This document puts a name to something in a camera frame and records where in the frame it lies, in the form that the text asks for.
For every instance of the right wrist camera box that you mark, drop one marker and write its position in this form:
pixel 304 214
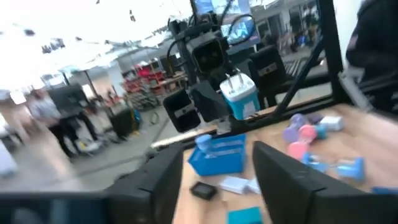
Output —
pixel 208 54

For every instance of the white box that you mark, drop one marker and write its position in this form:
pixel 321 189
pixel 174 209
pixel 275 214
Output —
pixel 234 184
pixel 253 186

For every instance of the teal white wall charger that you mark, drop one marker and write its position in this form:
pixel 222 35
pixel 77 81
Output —
pixel 321 132
pixel 241 102

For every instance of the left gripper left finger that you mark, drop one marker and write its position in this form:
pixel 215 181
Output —
pixel 146 199

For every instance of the small black case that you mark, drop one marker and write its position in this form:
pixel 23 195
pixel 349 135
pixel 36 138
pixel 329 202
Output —
pixel 203 190

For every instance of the blue capped sand hourglass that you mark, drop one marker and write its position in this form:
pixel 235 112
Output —
pixel 203 141
pixel 351 169

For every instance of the black monitor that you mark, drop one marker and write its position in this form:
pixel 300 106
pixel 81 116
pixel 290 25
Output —
pixel 66 98

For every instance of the large display screen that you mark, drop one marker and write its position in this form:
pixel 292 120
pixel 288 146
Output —
pixel 241 29

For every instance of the person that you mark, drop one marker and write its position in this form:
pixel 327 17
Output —
pixel 376 46
pixel 45 110

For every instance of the black floor cabinet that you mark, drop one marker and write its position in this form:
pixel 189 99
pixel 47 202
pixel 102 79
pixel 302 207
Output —
pixel 122 123

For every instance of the shelf with red bins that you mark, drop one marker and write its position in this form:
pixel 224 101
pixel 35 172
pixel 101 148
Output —
pixel 143 73

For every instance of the blue plastic basket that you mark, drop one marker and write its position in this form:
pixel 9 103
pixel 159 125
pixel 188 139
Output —
pixel 224 161

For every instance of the purple capped sand hourglass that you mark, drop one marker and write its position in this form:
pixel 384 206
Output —
pixel 290 134

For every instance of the pink capped sand hourglass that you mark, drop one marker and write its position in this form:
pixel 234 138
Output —
pixel 307 133

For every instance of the teal box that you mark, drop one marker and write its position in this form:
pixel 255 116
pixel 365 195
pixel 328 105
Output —
pixel 245 216

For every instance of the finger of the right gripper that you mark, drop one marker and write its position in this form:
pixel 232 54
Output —
pixel 262 93
pixel 210 102

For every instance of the black aluminium table frame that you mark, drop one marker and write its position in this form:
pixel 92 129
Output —
pixel 329 46

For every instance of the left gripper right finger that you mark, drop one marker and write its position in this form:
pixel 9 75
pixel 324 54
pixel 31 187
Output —
pixel 292 202

